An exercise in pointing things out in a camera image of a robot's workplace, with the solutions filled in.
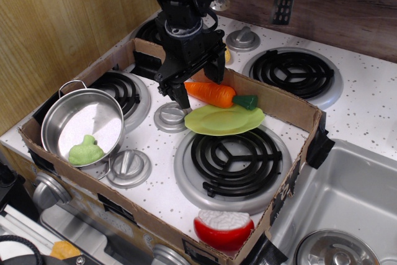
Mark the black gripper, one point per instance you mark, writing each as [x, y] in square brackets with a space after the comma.
[186, 54]

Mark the orange toy carrot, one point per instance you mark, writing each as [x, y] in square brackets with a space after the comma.
[220, 95]

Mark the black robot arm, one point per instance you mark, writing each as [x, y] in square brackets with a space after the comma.
[182, 15]

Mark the light green toy plate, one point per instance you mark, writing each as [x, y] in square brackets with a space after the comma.
[215, 121]

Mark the yellow toy corn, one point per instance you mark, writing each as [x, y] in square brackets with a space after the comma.
[227, 55]

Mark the silver centre stove knob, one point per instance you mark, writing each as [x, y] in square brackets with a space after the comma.
[170, 118]

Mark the silver stove knob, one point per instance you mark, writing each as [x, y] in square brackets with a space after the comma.
[243, 40]
[129, 168]
[170, 118]

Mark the silver back stove knob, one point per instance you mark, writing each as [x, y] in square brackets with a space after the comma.
[243, 40]

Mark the front left black burner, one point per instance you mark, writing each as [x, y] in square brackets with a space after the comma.
[130, 92]

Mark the black burner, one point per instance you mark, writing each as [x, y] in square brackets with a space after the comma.
[304, 73]
[130, 92]
[147, 31]
[233, 173]

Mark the back left black burner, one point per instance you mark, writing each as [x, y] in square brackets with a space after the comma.
[147, 31]

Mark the front right black burner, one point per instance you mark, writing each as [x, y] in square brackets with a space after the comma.
[233, 173]

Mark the back right black burner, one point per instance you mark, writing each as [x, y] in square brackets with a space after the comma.
[304, 73]

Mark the silver front stove knob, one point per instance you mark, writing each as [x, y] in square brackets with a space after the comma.
[129, 168]

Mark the hanging metal spatula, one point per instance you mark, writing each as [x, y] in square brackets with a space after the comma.
[281, 12]

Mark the silver metal pot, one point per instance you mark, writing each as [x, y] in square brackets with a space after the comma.
[79, 111]

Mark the green toy vegetable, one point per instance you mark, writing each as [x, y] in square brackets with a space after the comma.
[87, 152]

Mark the red bowl of rice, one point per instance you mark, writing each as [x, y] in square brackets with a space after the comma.
[224, 231]

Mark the brown cardboard fence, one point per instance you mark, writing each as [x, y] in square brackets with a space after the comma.
[158, 205]

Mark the silver oven knob right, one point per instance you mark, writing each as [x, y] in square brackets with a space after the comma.
[162, 255]

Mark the silver oven knob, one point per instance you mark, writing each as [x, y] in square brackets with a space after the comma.
[162, 255]
[49, 192]

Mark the silver oven knob left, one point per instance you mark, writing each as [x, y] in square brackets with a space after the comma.
[49, 192]

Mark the stainless steel sink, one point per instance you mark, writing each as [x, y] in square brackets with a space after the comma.
[354, 191]

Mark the silver sink drain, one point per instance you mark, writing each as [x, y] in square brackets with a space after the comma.
[333, 247]

